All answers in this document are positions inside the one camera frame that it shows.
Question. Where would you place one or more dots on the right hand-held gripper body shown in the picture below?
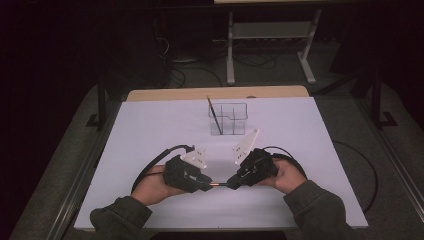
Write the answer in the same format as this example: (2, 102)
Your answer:
(258, 166)

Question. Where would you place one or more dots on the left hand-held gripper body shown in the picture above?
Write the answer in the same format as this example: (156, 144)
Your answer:
(181, 173)

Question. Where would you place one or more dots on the brush with round beige tip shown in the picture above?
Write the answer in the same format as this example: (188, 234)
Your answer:
(219, 184)

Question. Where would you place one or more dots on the clear acrylic organizer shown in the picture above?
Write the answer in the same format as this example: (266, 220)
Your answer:
(233, 125)

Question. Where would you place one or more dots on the person's right hand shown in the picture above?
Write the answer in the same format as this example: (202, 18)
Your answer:
(288, 178)

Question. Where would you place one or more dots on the person's left hand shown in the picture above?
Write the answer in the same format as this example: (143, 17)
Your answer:
(150, 188)

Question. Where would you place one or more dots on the white board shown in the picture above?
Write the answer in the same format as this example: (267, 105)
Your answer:
(133, 133)

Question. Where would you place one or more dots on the wooden table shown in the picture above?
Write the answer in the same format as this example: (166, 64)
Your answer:
(166, 94)

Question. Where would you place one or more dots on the black metal stand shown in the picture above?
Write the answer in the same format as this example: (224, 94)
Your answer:
(377, 100)
(101, 106)

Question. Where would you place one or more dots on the aluminium frame rail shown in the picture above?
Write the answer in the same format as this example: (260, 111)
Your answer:
(76, 193)
(400, 173)

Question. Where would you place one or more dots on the white metal desk frame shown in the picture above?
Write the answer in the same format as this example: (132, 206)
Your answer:
(273, 30)

